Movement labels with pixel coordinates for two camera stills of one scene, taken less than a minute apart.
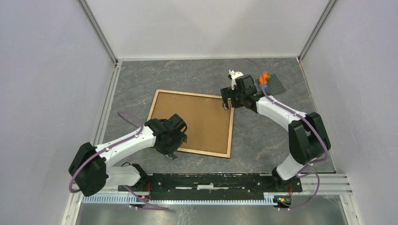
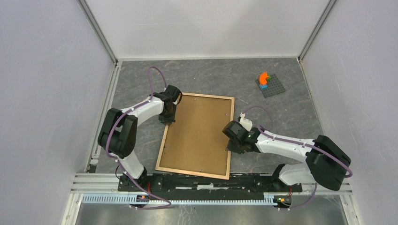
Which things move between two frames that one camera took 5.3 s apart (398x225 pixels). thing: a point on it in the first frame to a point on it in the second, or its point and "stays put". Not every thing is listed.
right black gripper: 227,93 to 231,147
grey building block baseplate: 275,86 stays put
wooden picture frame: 209,126 to 227,177
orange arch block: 261,79 stays put
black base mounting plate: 208,186 stays put
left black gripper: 168,152 to 170,120
